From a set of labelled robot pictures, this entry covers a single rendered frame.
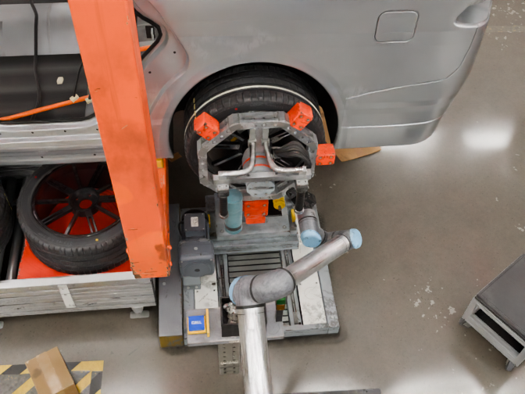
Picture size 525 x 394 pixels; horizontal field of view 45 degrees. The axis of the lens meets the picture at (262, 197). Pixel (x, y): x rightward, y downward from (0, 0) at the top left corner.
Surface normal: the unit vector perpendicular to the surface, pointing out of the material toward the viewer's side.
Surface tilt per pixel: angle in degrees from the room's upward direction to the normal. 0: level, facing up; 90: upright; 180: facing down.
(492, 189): 0
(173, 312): 0
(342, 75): 90
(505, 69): 0
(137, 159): 90
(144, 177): 90
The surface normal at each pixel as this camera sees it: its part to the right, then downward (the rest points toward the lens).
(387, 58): 0.10, 0.78
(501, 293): 0.03, -0.62
